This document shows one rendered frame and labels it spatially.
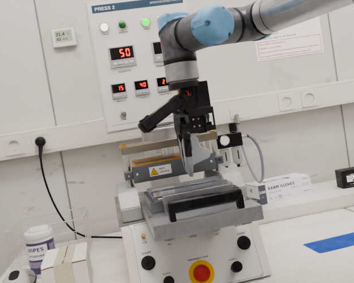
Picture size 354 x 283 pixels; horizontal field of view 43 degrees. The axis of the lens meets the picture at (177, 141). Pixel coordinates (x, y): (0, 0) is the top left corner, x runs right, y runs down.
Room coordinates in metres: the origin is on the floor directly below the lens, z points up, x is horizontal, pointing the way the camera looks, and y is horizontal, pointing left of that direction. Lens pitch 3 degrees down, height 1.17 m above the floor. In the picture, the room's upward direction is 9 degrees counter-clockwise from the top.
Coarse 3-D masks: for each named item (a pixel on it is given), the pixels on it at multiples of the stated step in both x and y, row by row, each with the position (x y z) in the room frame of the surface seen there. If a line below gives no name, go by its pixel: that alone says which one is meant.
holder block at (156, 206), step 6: (234, 186) 0.98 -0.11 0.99; (144, 192) 1.11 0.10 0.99; (144, 198) 1.10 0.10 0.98; (150, 198) 1.01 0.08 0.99; (150, 204) 0.95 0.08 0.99; (156, 204) 0.95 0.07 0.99; (162, 204) 0.96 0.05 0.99; (150, 210) 0.98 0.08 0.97; (156, 210) 0.95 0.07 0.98; (162, 210) 0.96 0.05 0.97
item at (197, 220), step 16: (192, 192) 0.92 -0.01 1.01; (208, 192) 0.93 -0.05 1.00; (144, 208) 1.03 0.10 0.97; (208, 208) 0.92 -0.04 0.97; (224, 208) 0.89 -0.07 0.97; (256, 208) 0.87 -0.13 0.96; (160, 224) 0.85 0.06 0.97; (176, 224) 0.85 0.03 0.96; (192, 224) 0.85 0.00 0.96; (208, 224) 0.86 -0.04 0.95; (224, 224) 0.86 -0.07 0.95
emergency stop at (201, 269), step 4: (200, 264) 1.05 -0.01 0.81; (196, 268) 1.04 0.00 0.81; (200, 268) 1.04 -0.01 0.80; (204, 268) 1.04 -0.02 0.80; (208, 268) 1.05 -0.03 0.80; (196, 272) 1.04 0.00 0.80; (200, 272) 1.04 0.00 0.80; (204, 272) 1.04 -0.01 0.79; (208, 272) 1.04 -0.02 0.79; (196, 276) 1.03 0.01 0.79; (200, 276) 1.04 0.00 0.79; (204, 276) 1.04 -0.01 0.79; (208, 276) 1.04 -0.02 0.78; (200, 280) 1.03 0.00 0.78; (204, 280) 1.03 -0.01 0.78
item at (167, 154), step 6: (162, 150) 1.29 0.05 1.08; (168, 150) 1.29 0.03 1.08; (156, 156) 1.37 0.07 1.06; (162, 156) 1.30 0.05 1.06; (168, 156) 1.29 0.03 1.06; (174, 156) 1.27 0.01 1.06; (180, 156) 1.24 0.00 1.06; (132, 162) 1.36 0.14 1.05; (138, 162) 1.26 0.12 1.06; (144, 162) 1.23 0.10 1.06; (150, 162) 1.21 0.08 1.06; (156, 162) 1.22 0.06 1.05
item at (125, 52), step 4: (120, 48) 1.41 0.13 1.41; (124, 48) 1.42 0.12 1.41; (128, 48) 1.42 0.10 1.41; (116, 52) 1.41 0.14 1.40; (120, 52) 1.41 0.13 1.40; (124, 52) 1.42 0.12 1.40; (128, 52) 1.42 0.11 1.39; (116, 56) 1.41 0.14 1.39; (120, 56) 1.41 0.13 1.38; (124, 56) 1.42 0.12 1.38; (128, 56) 1.42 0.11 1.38
